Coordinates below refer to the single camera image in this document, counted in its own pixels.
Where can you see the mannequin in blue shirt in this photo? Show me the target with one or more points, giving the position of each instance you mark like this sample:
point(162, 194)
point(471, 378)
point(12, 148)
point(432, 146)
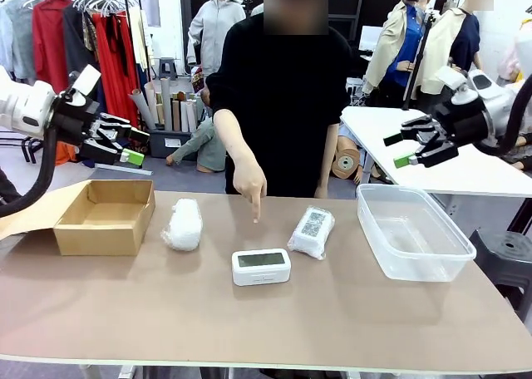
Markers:
point(399, 50)

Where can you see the white paper roll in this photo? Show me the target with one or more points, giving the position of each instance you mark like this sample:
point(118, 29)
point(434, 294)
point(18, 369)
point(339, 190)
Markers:
point(191, 115)

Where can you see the slanted grey paper roll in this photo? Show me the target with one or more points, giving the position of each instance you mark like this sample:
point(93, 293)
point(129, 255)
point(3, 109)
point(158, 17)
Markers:
point(143, 109)

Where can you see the brown paper roll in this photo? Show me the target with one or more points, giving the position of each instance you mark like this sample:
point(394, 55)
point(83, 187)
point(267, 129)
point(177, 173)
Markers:
point(175, 115)

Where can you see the brown cardboard spool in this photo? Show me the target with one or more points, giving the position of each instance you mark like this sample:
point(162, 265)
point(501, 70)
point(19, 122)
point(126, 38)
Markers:
point(346, 160)

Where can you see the person's left forearm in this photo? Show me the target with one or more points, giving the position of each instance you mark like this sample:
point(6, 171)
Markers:
point(330, 154)

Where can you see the unwrapped white digital clock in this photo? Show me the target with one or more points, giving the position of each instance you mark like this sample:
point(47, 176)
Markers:
point(261, 271)

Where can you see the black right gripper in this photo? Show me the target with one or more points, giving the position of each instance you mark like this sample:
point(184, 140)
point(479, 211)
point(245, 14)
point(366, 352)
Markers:
point(463, 121)

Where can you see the grey hanging coat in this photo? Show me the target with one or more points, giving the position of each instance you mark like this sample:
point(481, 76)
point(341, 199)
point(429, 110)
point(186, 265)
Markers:
point(23, 38)

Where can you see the black plastic stool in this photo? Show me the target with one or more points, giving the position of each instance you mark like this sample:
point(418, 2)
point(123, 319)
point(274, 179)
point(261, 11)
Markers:
point(505, 254)

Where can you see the person's right forearm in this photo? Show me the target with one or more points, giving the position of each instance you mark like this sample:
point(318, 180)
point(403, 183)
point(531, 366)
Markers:
point(230, 138)

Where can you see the dark grey storage bin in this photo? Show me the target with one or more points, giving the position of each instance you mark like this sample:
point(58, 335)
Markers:
point(166, 144)

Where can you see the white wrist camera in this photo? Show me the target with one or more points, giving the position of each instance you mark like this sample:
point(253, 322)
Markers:
point(453, 80)
point(86, 80)

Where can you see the white background table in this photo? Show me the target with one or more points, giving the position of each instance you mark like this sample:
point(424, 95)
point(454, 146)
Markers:
point(457, 171)

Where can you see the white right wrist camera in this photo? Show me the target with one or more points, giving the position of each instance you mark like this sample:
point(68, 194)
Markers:
point(453, 80)

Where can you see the beige paper roll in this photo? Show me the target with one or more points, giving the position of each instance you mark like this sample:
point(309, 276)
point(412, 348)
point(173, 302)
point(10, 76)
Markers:
point(151, 102)

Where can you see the red pleated hanging dress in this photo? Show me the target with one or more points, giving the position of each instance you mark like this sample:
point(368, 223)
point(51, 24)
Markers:
point(116, 71)

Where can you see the open brown cardboard box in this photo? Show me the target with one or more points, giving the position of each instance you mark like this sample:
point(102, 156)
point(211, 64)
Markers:
point(99, 239)

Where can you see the seated mannequin in green shirt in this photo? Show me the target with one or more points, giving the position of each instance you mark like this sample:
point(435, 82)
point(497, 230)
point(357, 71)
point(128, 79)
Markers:
point(203, 146)

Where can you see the person torso in black shirt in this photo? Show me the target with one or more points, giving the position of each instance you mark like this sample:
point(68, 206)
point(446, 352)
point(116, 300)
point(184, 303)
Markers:
point(282, 104)

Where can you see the clear plastic container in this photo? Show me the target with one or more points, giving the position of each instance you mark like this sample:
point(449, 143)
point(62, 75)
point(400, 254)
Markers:
point(415, 267)

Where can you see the black clothes rack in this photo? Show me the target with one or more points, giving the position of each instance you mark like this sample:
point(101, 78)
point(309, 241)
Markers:
point(131, 5)

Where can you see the orange cloth pile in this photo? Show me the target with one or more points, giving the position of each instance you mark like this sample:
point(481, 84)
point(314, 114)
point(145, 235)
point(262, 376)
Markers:
point(64, 154)

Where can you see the person's left hand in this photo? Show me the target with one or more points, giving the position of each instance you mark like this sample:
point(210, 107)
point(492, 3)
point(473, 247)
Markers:
point(321, 190)

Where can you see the clock showing QR code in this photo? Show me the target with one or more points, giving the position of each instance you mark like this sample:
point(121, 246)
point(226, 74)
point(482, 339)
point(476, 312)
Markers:
point(311, 231)

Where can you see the small grey stool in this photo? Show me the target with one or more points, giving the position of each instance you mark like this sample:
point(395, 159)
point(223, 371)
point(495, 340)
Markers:
point(167, 68)

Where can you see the white monitor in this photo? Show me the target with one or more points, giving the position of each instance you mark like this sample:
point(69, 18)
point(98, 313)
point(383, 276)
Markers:
point(370, 38)

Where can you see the mannequin in navy top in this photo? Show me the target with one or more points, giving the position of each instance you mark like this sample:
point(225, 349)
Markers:
point(457, 42)

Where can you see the tall grey paper roll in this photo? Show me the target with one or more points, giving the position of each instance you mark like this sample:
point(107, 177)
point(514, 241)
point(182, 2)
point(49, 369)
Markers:
point(166, 104)

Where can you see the cream hanging garment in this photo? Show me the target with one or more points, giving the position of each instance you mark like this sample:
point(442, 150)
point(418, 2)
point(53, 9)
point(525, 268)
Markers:
point(139, 38)

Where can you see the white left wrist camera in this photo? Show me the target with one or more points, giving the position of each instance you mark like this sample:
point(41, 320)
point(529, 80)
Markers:
point(86, 80)

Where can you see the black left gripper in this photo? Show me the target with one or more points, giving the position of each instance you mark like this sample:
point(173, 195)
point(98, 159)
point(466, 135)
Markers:
point(72, 119)

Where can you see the black tripod pole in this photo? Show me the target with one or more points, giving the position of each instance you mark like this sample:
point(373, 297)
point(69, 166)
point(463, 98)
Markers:
point(415, 63)

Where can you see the red hanging coat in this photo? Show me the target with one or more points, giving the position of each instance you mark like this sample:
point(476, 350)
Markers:
point(50, 42)

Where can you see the mannequin in grey hoodie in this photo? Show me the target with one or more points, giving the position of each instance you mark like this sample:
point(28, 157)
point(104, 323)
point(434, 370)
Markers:
point(216, 34)

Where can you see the white strip on floor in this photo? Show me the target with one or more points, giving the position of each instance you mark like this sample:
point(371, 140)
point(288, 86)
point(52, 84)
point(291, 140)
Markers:
point(124, 169)

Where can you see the black hanging garment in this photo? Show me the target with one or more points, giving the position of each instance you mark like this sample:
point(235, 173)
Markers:
point(77, 42)

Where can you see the person's right hand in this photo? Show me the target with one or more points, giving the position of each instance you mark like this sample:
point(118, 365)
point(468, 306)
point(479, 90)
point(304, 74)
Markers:
point(249, 183)

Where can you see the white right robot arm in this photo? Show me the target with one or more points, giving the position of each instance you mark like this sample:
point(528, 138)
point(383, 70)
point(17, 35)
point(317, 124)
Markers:
point(498, 104)

